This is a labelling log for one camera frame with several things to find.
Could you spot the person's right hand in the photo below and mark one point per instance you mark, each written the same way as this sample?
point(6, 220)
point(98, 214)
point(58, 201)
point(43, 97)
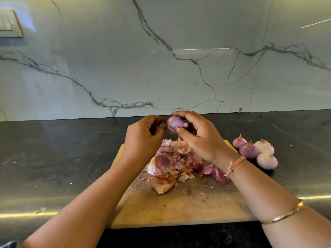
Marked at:
point(207, 138)

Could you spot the person's left hand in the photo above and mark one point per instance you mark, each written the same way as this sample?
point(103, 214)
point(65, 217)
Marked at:
point(142, 141)

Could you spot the small red onion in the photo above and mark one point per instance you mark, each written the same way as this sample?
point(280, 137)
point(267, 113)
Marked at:
point(239, 141)

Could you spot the red onion with pale patch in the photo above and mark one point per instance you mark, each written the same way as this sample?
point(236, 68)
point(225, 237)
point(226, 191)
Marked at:
point(176, 123)

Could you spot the pile of onion peels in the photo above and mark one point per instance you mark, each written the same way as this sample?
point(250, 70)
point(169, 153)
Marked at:
point(168, 165)

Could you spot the brownish red onion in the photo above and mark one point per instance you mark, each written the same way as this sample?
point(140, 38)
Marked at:
point(264, 147)

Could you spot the person's left forearm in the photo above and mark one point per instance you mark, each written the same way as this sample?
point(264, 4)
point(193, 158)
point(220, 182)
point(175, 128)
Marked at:
point(72, 214)

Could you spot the person's right forearm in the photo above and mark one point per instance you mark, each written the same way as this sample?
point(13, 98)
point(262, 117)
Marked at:
point(283, 204)

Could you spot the wooden cutting board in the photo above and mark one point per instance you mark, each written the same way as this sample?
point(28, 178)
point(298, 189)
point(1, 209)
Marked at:
point(150, 209)

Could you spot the gold bangle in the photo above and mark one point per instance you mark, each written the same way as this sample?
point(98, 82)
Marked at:
point(283, 214)

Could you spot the black white plaid sleeve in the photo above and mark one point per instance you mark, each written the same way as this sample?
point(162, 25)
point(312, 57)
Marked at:
point(8, 244)

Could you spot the white wall switch plate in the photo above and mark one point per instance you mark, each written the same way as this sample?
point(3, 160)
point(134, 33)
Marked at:
point(8, 23)

